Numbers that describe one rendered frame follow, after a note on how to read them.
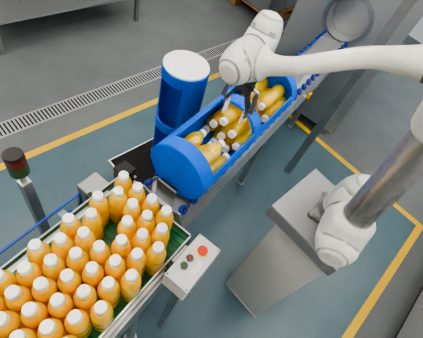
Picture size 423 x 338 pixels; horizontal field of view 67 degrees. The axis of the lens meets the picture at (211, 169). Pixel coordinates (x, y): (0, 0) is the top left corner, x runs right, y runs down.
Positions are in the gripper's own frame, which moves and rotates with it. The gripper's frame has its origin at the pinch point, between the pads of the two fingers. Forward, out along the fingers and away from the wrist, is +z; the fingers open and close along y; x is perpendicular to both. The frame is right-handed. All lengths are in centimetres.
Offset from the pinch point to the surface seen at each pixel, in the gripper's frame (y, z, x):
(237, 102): 5.8, 8.5, -15.9
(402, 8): -27, -24, -116
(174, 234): -9, 42, 39
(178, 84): 47, 32, -28
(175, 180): 4.2, 27.6, 25.6
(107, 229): 13, 42, 56
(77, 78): 180, 132, -60
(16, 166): 38, 9, 69
